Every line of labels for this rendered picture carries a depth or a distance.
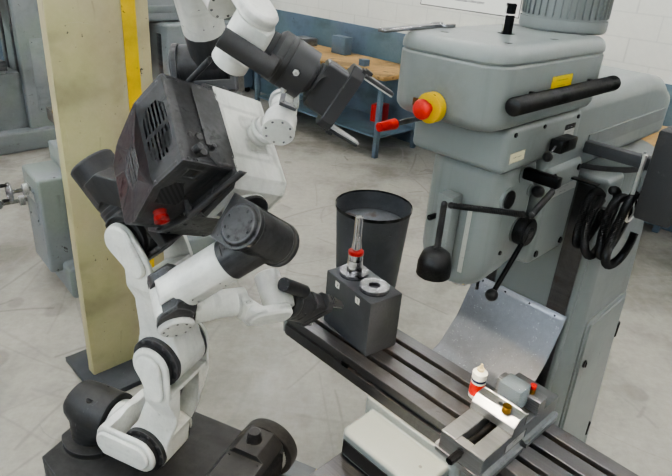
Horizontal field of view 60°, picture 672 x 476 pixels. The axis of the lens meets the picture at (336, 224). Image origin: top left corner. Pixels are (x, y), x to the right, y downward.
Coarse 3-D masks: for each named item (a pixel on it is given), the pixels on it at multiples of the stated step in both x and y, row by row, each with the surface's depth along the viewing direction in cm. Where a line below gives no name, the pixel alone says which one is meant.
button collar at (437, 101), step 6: (420, 96) 114; (426, 96) 113; (432, 96) 112; (438, 96) 112; (432, 102) 112; (438, 102) 111; (444, 102) 112; (438, 108) 112; (444, 108) 112; (432, 114) 113; (438, 114) 112; (444, 114) 113; (426, 120) 114; (432, 120) 113; (438, 120) 113
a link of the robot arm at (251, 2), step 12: (204, 0) 98; (216, 0) 97; (228, 0) 98; (240, 0) 91; (252, 0) 91; (264, 0) 94; (216, 12) 99; (228, 12) 100; (240, 12) 91; (252, 12) 90; (264, 12) 91; (276, 12) 94; (252, 24) 91; (264, 24) 91
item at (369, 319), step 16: (336, 272) 180; (368, 272) 179; (336, 288) 178; (352, 288) 172; (368, 288) 170; (384, 288) 171; (352, 304) 173; (368, 304) 166; (384, 304) 169; (400, 304) 173; (336, 320) 182; (352, 320) 175; (368, 320) 168; (384, 320) 172; (352, 336) 176; (368, 336) 170; (384, 336) 175; (368, 352) 173
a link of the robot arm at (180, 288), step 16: (192, 256) 119; (208, 256) 115; (160, 272) 122; (176, 272) 118; (192, 272) 116; (208, 272) 115; (224, 272) 115; (160, 288) 119; (176, 288) 117; (192, 288) 116; (208, 288) 117; (160, 304) 118; (176, 304) 117; (192, 304) 120; (160, 320) 119; (176, 320) 120; (192, 320) 123; (176, 336) 126
